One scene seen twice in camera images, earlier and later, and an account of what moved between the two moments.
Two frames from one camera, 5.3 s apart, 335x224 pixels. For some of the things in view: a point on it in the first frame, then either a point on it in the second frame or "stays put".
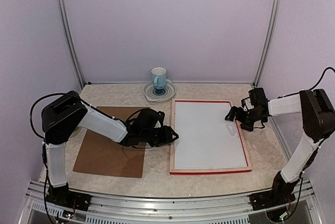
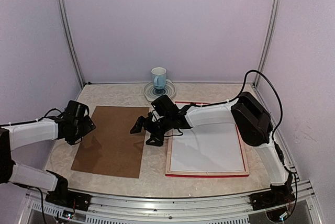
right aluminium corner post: [274, 17] stays put
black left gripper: [167, 136] → [88, 125]
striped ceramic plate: [153, 94] stays put
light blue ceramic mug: [159, 74] stays put
